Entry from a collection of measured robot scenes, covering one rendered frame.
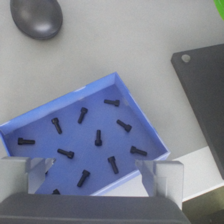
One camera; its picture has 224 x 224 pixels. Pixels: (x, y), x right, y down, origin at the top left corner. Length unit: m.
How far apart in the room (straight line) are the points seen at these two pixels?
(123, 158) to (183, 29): 0.19
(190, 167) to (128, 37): 0.17
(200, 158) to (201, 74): 0.09
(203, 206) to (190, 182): 0.98
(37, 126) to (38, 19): 0.12
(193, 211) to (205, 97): 0.96
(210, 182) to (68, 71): 0.19
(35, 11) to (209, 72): 0.20
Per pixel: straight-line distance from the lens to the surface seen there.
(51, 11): 0.35
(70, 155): 0.27
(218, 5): 0.21
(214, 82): 0.33
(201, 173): 0.29
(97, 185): 0.27
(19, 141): 0.29
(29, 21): 0.35
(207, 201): 1.27
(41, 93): 0.31
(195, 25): 0.39
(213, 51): 0.35
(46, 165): 0.16
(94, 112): 0.30
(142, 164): 0.16
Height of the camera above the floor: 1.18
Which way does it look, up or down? 63 degrees down
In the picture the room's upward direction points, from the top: 5 degrees clockwise
